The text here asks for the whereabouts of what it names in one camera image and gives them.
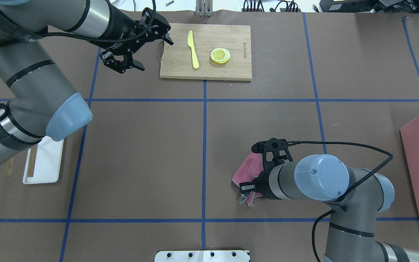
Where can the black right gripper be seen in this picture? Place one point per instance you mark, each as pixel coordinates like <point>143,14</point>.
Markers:
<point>263,185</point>

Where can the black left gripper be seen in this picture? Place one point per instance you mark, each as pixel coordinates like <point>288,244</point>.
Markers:
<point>121,27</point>

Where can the pink wiping cloth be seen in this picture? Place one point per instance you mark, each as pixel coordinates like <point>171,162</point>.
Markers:
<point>249,169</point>

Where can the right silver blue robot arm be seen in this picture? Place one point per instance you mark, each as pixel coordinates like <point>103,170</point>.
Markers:
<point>325,178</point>

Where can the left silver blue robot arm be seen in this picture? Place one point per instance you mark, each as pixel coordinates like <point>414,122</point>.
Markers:
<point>45,103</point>

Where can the yellow plastic knife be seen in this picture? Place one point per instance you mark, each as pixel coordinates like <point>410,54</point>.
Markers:
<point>191,45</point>

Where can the bamboo cutting board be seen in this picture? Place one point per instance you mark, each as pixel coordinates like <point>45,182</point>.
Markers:
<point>176,60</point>

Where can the yellow lemon slice toy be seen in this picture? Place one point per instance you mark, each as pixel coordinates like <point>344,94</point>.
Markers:
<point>220,55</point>

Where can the white towel rack tray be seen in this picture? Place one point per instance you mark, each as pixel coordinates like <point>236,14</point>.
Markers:
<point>42,165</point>

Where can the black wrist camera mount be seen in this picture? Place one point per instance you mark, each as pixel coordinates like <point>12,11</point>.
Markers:
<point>274,152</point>

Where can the aluminium frame post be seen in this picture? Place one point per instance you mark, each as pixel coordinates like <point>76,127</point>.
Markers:
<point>204,8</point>

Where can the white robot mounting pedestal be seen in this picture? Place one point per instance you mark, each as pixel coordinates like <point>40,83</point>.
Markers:
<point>203,256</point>

